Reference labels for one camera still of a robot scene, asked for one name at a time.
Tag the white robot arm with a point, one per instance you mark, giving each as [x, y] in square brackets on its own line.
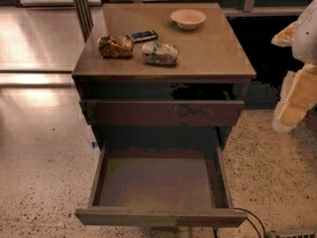
[301, 36]

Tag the blue tape piece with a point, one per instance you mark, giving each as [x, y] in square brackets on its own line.
[94, 145]

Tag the drawer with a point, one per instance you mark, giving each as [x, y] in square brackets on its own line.
[161, 189]
[191, 113]

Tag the white bowl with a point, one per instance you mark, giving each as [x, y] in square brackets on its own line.
[188, 19]

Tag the brown wooden drawer cabinet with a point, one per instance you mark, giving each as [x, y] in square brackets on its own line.
[211, 66]

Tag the dark blue snack bar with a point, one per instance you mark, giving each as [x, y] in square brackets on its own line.
[141, 37]

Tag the yellow wrapped gripper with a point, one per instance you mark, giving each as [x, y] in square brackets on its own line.
[306, 40]

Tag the white green crumpled bag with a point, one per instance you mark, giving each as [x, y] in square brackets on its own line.
[160, 54]

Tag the top drawer front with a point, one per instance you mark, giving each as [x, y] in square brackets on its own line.
[191, 113]

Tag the brown crumpled chip bag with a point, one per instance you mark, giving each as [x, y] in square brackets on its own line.
[115, 47]

